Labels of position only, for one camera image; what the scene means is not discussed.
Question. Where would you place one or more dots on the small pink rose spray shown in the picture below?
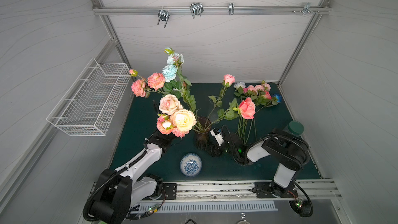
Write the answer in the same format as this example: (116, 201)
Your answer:
(261, 96)

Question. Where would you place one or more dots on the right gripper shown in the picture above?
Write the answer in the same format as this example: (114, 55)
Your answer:
(214, 149)

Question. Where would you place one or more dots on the aluminium crossbar rail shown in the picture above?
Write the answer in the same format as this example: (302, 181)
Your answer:
(208, 10)

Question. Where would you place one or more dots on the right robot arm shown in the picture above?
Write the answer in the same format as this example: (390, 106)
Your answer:
(291, 153)

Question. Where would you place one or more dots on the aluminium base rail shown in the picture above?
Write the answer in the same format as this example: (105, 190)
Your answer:
(247, 190)

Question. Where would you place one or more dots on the peach pink peony spray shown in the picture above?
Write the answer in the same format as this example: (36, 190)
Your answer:
(156, 83)

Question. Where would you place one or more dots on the white wire basket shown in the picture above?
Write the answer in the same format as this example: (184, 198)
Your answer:
(89, 105)

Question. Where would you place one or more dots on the blue white porcelain bowl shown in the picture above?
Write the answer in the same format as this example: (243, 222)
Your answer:
(190, 165)

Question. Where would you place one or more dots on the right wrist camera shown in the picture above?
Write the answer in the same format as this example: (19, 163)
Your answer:
(218, 136)

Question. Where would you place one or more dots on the metal hook clamp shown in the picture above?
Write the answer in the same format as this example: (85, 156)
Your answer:
(231, 9)
(196, 9)
(306, 10)
(163, 16)

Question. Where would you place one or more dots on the dark red glass vase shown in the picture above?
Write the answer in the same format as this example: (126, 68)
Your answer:
(202, 132)

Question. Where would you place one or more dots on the blue rose stem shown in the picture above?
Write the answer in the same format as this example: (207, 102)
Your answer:
(278, 98)

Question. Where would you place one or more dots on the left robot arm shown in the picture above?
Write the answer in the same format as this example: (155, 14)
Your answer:
(118, 191)

